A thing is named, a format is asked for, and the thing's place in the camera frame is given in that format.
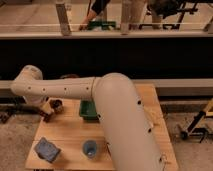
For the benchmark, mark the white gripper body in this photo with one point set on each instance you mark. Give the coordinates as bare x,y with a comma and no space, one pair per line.
46,108

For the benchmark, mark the dark grape bunch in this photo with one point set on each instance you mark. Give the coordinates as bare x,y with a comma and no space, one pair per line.
46,117

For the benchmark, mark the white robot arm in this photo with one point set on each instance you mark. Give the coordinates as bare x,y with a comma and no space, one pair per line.
120,109

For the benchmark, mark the small metal cup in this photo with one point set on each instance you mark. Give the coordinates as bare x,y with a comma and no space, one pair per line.
56,105

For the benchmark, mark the blue sponge block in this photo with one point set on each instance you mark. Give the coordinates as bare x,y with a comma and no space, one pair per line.
46,150

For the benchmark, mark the green plastic tray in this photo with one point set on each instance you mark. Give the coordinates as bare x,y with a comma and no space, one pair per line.
87,110

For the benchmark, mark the small blue cup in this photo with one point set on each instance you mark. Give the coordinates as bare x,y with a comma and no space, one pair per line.
90,148

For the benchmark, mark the green background tray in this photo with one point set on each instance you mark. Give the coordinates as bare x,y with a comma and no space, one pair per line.
104,25

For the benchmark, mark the black wheeled stand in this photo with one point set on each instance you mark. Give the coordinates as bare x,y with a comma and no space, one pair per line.
193,130

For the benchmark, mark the brown pot with handle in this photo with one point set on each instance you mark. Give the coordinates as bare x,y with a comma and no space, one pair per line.
69,76

